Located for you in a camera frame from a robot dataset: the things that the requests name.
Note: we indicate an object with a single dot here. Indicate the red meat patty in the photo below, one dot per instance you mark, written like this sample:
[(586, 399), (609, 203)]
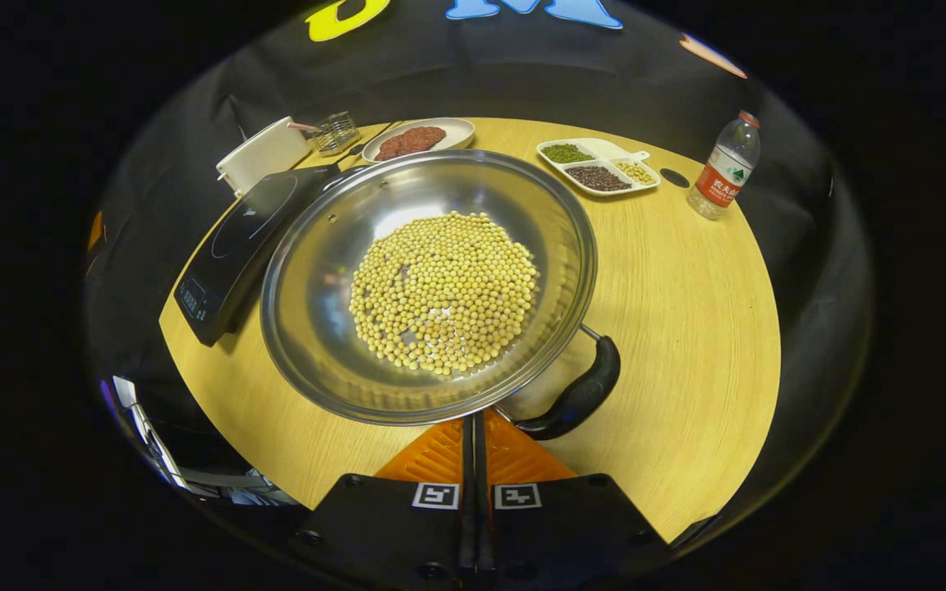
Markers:
[(392, 148), (428, 137)]

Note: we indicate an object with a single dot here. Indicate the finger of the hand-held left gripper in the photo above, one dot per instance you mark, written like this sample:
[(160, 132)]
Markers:
[(95, 230)]

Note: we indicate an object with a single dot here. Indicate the pile of soybeans in pot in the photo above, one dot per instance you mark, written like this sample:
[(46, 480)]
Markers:
[(440, 295)]

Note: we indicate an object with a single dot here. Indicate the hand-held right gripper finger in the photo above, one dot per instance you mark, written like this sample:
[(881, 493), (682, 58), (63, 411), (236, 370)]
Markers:
[(467, 525), (481, 525)]

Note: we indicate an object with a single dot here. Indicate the black induction cooktop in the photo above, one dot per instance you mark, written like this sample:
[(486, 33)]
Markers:
[(227, 254)]

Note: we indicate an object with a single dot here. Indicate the black table grommet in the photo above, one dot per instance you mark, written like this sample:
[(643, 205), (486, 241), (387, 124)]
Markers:
[(675, 178)]

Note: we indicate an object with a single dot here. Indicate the green mung beans portion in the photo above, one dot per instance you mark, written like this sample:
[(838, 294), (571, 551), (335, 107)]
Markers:
[(567, 153)]

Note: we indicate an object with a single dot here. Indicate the white divided dish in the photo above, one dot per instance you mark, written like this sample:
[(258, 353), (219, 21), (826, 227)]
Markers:
[(604, 148)]

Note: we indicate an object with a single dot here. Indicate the clear plastic water bottle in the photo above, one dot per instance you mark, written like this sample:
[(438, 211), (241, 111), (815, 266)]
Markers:
[(723, 176)]

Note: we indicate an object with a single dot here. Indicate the white toaster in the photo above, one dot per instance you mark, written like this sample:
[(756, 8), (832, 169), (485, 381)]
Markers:
[(264, 152)]

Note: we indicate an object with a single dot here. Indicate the shiny metal frame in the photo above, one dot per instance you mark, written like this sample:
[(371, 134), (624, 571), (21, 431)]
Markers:
[(161, 447)]

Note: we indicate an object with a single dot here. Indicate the white round plate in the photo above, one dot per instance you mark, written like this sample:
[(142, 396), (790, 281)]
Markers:
[(452, 131)]

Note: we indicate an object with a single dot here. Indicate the pink stick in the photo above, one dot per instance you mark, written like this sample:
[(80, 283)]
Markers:
[(302, 127)]

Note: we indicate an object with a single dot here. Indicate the small soybeans portion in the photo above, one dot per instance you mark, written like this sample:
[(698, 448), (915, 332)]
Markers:
[(636, 172)]

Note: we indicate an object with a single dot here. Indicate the dark red beans portion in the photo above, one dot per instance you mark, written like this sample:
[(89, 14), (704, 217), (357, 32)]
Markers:
[(598, 178)]

